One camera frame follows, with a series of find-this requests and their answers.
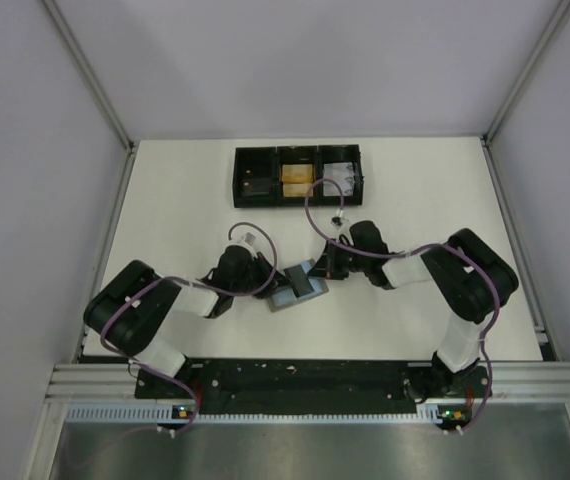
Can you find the grey card holder wallet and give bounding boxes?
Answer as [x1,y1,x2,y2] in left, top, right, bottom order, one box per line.
[267,260,329,312]

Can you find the gold credit card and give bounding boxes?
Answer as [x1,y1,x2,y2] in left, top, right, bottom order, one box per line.
[282,183,314,198]

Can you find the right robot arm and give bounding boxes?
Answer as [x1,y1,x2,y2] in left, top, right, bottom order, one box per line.
[308,218,519,402]

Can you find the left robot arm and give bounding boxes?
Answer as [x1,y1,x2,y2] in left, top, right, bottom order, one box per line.
[83,241,285,377]

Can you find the silver cards in bin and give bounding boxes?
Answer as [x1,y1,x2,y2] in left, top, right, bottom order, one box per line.
[323,162,356,197]

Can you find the dark cards in bin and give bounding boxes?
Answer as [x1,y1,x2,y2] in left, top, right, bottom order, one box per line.
[241,176,273,198]

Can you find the gold cards in bin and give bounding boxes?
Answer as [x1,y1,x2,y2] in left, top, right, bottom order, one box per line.
[280,164,315,183]

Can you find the black right storage bin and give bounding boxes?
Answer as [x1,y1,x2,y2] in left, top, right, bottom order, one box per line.
[318,144,364,206]

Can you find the black middle storage bin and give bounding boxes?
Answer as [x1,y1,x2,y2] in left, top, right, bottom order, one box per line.
[277,145,319,206]

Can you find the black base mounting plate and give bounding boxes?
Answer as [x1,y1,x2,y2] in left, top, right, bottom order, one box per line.
[135,357,489,415]

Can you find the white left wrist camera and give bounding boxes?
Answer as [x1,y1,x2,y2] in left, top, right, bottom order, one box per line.
[234,232,256,252]

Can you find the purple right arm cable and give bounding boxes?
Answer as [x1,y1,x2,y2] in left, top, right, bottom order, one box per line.
[303,178,504,434]

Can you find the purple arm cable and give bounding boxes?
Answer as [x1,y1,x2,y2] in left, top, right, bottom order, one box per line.
[99,222,281,436]
[303,178,504,434]

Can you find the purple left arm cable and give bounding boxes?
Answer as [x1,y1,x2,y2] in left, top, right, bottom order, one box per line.
[99,222,281,436]

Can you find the aluminium right frame post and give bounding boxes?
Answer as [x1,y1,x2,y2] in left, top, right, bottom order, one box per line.
[482,0,570,146]

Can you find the aluminium frame post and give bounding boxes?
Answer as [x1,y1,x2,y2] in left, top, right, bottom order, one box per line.
[39,0,139,151]
[482,0,570,146]

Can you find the grey slotted cable duct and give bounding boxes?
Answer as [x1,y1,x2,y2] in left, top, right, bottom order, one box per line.
[66,403,446,426]

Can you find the aluminium front frame rail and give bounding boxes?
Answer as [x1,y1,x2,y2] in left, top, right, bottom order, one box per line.
[45,361,570,403]

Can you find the aluminium left frame post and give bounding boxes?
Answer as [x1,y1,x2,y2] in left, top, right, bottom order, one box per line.
[39,0,139,151]

